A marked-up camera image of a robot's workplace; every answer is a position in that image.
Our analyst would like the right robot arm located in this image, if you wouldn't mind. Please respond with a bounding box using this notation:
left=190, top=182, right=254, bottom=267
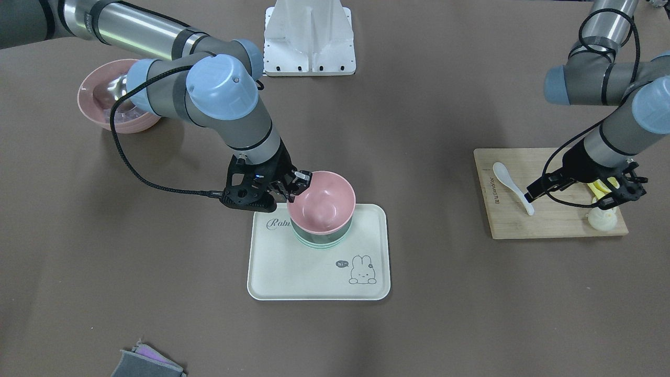
left=2, top=1, right=312, bottom=213

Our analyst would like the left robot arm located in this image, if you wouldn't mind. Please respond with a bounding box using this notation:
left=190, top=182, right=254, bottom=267
left=526, top=1, right=668, bottom=209

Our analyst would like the bamboo cutting board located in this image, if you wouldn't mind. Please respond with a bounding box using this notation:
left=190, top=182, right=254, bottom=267
left=474, top=148, right=629, bottom=239

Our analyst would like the metal ice scoop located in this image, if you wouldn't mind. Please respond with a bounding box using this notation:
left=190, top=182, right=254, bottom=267
left=99, top=74, right=127, bottom=109

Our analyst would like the cream rabbit serving tray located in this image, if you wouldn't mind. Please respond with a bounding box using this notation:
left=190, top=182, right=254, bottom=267
left=247, top=203, right=392, bottom=301

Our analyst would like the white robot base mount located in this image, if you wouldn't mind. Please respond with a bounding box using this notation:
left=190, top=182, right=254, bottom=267
left=263, top=1, right=357, bottom=77

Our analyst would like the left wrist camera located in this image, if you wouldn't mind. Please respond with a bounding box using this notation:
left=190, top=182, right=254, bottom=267
left=524, top=174, right=569, bottom=203

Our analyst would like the top green bowl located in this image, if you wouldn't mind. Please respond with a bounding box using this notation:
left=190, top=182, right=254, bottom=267
left=290, top=217, right=353, bottom=249

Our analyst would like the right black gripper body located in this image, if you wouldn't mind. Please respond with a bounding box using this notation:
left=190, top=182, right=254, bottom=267
left=220, top=141, right=297, bottom=213

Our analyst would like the large pink ice bowl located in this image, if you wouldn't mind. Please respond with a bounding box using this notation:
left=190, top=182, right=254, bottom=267
left=77, top=58, right=160, bottom=134

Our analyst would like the small pink bowl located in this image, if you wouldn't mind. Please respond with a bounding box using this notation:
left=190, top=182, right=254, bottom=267
left=287, top=170, right=356, bottom=236

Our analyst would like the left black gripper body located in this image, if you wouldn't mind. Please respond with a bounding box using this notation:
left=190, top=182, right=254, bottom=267
left=561, top=141, right=648, bottom=210

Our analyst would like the grey folded cloth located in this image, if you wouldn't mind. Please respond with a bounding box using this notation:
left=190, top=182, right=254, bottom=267
left=111, top=341, right=187, bottom=376

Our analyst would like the white ceramic spoon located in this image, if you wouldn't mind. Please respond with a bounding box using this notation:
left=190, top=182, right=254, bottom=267
left=493, top=162, right=534, bottom=216

